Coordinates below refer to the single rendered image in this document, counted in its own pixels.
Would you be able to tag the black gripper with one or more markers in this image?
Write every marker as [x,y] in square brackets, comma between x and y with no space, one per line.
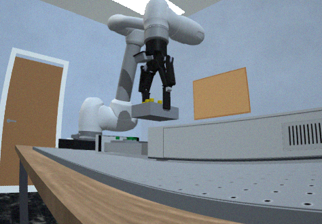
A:
[167,74]

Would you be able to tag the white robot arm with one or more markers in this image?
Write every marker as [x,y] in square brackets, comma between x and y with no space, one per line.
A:
[159,22]

